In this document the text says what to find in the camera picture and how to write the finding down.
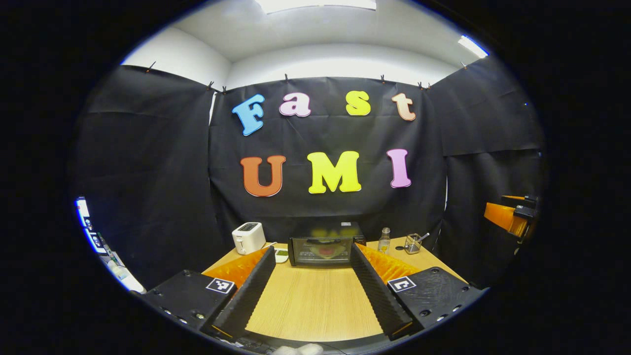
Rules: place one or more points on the ceiling light panel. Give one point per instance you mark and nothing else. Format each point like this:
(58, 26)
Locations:
(472, 46)

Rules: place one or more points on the white toaster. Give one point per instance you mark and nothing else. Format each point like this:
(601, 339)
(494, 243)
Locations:
(248, 238)

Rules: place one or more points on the white divided dish with beans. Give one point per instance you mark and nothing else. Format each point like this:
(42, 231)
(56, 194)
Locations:
(282, 255)

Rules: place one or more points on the black electric oven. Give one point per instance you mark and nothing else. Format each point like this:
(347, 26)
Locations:
(340, 231)

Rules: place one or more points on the computer monitor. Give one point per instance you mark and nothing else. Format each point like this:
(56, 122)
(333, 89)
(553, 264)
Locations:
(84, 212)

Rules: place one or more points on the clear glass bottle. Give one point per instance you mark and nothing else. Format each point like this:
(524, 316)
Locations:
(384, 244)

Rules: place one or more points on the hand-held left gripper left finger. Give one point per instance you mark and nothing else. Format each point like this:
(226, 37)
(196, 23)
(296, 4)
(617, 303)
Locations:
(246, 296)

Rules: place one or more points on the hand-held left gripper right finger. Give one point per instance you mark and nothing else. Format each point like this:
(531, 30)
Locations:
(377, 291)

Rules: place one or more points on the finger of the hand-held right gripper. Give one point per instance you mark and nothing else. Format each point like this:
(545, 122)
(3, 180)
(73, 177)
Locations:
(522, 200)
(500, 216)

